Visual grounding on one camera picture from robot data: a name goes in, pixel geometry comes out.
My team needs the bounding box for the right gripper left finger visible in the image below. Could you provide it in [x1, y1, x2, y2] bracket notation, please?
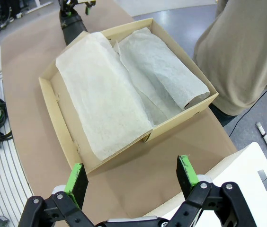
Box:
[18, 162, 94, 227]

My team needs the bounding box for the large white box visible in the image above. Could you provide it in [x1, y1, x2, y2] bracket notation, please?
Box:
[196, 141, 267, 227]

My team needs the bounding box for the white tissue paper sheet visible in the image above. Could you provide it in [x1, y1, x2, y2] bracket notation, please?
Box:
[55, 31, 153, 161]
[117, 26, 211, 126]

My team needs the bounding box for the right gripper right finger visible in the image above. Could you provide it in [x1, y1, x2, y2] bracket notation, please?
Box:
[168, 154, 258, 227]

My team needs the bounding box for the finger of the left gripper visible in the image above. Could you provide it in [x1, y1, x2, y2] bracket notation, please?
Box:
[58, 0, 74, 17]
[84, 0, 94, 16]

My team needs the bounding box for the white ribbed base plate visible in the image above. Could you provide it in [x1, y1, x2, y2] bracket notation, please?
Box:
[0, 132, 35, 227]

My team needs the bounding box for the white tube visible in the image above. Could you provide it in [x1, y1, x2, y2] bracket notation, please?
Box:
[255, 122, 267, 155]

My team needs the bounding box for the beige cardboard shoe box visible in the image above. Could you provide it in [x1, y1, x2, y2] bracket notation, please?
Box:
[38, 17, 219, 175]

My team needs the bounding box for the person in beige sweater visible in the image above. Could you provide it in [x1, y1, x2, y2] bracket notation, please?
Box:
[193, 0, 267, 127]

